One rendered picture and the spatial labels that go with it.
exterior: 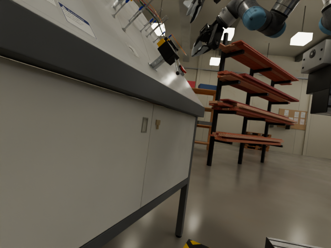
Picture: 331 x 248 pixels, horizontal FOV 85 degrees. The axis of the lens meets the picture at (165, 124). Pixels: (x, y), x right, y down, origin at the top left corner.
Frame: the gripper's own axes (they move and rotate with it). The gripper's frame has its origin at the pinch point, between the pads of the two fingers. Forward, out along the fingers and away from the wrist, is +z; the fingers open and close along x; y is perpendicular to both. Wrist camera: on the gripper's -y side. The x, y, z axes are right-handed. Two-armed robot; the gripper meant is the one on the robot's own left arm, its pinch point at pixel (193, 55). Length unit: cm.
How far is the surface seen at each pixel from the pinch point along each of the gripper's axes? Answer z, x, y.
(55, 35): -12, 45, -60
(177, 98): 6.4, 5.1, -31.3
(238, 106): 78, -190, 145
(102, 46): -8, 39, -50
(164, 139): 19.8, 1.4, -43.3
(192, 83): 227, -235, 393
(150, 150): 19, 8, -52
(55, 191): 9, 34, -77
